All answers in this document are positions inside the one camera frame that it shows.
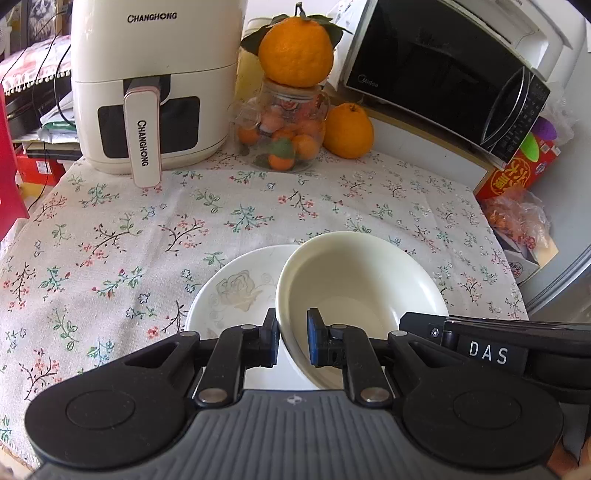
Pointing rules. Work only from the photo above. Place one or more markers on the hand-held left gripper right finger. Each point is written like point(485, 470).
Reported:
point(315, 341)

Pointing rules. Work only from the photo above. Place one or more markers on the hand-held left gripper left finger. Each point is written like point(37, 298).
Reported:
point(268, 344)

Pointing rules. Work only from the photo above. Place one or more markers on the white flower print plate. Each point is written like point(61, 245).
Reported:
point(231, 295)

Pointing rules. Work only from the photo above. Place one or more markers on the cream bowl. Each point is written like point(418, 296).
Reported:
point(360, 277)

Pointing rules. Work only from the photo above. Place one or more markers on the plastic bag of small oranges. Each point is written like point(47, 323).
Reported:
point(512, 217)

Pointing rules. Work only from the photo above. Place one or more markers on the grey refrigerator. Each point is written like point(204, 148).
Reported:
point(568, 207)

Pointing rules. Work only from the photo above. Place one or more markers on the floral tablecloth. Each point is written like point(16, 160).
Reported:
point(138, 230)

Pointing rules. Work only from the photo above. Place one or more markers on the red gift box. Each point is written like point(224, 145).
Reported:
point(512, 177)

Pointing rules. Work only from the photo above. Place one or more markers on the purple and green toy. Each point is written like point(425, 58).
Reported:
point(531, 145)

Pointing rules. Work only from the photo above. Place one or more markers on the glass jar of small oranges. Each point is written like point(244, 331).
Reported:
point(286, 134)

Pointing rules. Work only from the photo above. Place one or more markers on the large orange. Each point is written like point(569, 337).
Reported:
point(348, 131)

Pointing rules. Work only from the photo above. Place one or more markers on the clear plastic bag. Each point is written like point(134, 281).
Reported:
point(561, 110)

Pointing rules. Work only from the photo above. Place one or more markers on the orange with green leaves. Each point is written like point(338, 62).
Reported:
point(295, 50)

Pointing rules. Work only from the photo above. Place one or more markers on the white air fryer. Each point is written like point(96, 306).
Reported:
point(157, 69)

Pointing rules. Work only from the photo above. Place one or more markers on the black microwave oven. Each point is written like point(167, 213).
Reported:
point(438, 69)

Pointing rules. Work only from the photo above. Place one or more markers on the red plastic chair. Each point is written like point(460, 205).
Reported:
point(11, 184)

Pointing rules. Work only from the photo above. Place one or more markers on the black device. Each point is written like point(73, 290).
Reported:
point(27, 110)

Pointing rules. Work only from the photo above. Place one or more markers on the pink lace cloth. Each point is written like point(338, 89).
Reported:
point(27, 64)

